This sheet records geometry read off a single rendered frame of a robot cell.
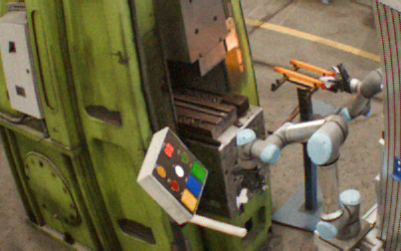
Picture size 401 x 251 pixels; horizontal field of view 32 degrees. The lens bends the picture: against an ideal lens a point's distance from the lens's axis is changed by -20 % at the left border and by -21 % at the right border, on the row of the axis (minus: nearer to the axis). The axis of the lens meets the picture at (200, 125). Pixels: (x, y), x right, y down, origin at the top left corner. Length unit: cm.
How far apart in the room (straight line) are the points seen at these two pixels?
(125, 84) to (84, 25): 40
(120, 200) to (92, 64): 84
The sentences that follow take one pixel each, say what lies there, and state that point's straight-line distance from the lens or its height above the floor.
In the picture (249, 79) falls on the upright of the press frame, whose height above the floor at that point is 92.
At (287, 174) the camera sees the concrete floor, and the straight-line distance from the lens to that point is 534.
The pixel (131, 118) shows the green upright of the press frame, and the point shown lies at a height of 120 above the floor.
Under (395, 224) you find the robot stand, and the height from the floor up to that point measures 88.
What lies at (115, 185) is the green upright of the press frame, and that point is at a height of 67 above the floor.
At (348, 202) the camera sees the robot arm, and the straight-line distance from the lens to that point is 338.
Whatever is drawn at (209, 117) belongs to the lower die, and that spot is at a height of 99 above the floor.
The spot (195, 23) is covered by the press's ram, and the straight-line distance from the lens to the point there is 380.
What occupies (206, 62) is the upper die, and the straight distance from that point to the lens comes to 393.
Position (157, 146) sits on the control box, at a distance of 365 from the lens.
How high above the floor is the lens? 321
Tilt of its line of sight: 33 degrees down
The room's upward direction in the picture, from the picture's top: 11 degrees counter-clockwise
